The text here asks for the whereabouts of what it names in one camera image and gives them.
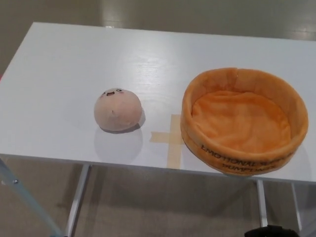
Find orange plush round basket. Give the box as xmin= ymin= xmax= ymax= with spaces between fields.
xmin=179 ymin=67 xmax=310 ymax=177

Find pink round plush toy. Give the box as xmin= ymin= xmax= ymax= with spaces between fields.
xmin=93 ymin=85 xmax=145 ymax=131

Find white metal table leg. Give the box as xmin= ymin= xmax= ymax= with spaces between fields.
xmin=256 ymin=178 xmax=269 ymax=237
xmin=64 ymin=163 xmax=92 ymax=237
xmin=291 ymin=182 xmax=304 ymax=234

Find pale blue metal bar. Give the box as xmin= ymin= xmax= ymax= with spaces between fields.
xmin=0 ymin=157 xmax=63 ymax=237

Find beige masking tape strip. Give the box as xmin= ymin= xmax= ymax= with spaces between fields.
xmin=150 ymin=131 xmax=185 ymax=144
xmin=166 ymin=114 xmax=185 ymax=169

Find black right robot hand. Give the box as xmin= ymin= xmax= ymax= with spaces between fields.
xmin=243 ymin=231 xmax=273 ymax=237

